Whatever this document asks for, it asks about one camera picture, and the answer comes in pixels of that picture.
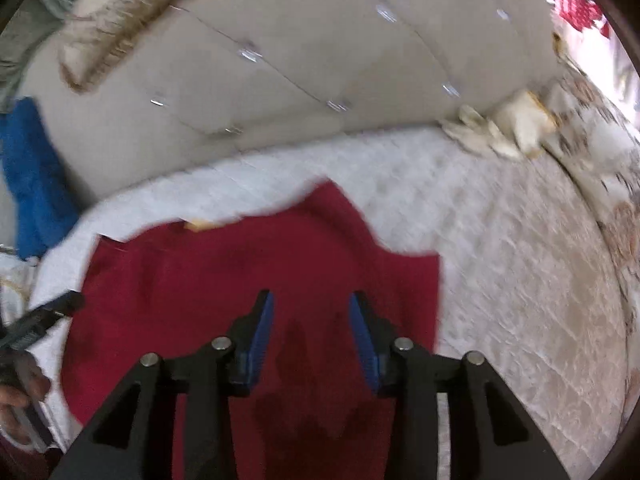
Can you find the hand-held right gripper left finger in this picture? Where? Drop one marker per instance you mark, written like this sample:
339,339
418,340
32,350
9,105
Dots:
260,335

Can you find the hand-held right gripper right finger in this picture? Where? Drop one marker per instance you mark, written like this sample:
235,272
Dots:
364,340

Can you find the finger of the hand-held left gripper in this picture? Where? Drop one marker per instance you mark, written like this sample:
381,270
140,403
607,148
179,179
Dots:
45,317

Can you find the red garment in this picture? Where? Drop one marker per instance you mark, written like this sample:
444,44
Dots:
200,280

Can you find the person's left hand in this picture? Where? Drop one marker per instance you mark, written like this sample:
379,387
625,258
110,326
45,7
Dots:
20,390

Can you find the blue quilted cushion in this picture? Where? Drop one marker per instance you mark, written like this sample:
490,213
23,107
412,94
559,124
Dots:
35,185

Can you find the cream quilted sofa cover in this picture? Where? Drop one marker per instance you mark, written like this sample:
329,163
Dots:
500,260

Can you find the cream plush toy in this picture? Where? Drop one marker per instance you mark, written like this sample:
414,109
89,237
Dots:
505,127

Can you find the grey cloth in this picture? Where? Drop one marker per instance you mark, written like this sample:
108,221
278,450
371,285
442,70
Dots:
30,25

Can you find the floral patterned armrest cover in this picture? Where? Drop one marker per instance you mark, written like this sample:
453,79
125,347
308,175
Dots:
605,170

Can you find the beige tufted sofa backrest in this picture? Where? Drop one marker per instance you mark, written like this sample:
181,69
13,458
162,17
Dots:
325,35

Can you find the gold patterned fringed pillow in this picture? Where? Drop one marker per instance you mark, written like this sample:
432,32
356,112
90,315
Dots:
130,20

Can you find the red and white patterned cloth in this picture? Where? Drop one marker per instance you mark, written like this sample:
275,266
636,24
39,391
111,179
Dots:
580,0

